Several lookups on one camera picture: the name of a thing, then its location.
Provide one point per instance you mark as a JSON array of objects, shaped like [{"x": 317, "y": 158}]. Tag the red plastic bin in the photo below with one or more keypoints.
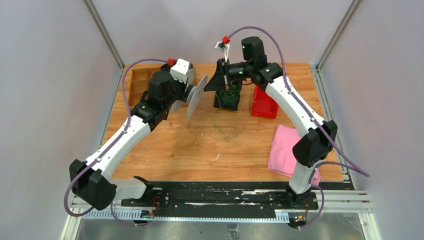
[{"x": 263, "y": 105}]

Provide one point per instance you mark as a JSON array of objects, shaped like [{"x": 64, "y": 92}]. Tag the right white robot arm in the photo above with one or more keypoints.
[{"x": 316, "y": 134}]

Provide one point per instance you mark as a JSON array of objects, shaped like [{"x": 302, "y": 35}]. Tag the wooden compartment tray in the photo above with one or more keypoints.
[{"x": 137, "y": 81}]

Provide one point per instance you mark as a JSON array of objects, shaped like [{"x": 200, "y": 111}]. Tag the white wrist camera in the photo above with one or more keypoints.
[
  {"x": 183, "y": 71},
  {"x": 224, "y": 48}
]

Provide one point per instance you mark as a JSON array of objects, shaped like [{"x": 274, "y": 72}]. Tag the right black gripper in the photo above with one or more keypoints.
[{"x": 218, "y": 81}]

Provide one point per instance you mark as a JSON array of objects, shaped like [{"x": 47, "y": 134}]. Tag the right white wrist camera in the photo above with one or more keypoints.
[{"x": 224, "y": 48}]

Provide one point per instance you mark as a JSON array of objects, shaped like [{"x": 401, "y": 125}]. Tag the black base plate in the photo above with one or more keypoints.
[{"x": 221, "y": 199}]

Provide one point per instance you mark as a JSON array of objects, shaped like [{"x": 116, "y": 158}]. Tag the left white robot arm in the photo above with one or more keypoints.
[{"x": 91, "y": 179}]

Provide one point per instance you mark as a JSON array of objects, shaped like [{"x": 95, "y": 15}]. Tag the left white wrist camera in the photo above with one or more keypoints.
[{"x": 183, "y": 71}]

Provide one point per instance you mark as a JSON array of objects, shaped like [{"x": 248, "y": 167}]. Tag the pink cloth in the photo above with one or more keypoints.
[{"x": 281, "y": 159}]

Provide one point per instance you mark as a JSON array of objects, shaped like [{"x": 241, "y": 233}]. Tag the aluminium frame rail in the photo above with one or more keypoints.
[
  {"x": 367, "y": 220},
  {"x": 71, "y": 226}
]

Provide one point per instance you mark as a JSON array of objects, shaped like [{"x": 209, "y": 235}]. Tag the black plastic bin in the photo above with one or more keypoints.
[{"x": 228, "y": 99}]

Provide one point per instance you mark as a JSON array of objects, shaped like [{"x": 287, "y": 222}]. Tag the right aluminium frame rail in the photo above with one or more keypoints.
[{"x": 367, "y": 220}]

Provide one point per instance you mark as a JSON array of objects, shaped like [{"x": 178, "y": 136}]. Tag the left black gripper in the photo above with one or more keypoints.
[{"x": 183, "y": 87}]

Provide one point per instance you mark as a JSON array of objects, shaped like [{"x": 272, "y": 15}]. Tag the grey filament spool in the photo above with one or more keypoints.
[{"x": 192, "y": 94}]

